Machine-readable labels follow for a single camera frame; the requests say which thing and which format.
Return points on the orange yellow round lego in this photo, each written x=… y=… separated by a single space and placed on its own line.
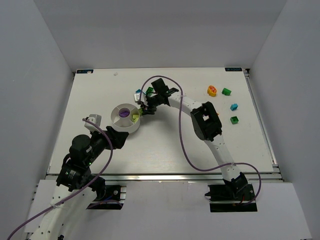
x=211 y=91

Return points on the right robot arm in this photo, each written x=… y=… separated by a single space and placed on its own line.
x=206 y=124

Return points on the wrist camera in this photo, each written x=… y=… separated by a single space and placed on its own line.
x=140 y=98
x=92 y=121

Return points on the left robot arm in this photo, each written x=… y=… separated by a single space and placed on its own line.
x=77 y=189

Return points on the small green lego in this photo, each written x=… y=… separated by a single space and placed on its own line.
x=234 y=120

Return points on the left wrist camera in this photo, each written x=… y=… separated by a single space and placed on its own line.
x=92 y=121

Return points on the green lego right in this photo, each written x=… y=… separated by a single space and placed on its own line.
x=226 y=92

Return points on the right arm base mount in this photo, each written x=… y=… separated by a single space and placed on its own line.
x=222 y=200

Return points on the small blue lego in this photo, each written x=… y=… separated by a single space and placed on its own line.
x=234 y=107

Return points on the blue label sticker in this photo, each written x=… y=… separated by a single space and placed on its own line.
x=84 y=71
x=233 y=69

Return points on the left blue label sticker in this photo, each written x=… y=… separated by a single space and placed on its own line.
x=84 y=71

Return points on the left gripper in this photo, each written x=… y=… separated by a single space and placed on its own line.
x=115 y=138

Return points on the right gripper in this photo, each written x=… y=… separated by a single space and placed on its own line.
x=150 y=102

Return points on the purple long lego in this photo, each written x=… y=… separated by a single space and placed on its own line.
x=124 y=112

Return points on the aluminium table rail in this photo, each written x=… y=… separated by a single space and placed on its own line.
x=213 y=177

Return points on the dark green lego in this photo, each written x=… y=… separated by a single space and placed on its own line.
x=149 y=91

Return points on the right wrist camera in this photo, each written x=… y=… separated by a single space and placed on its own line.
x=140 y=98

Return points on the right blue label sticker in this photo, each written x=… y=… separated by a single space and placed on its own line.
x=233 y=69

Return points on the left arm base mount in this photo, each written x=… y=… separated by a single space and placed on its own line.
x=112 y=198

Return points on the white round divided container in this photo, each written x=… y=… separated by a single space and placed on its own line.
x=125 y=124

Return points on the lime square lego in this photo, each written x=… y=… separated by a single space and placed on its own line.
x=135 y=118

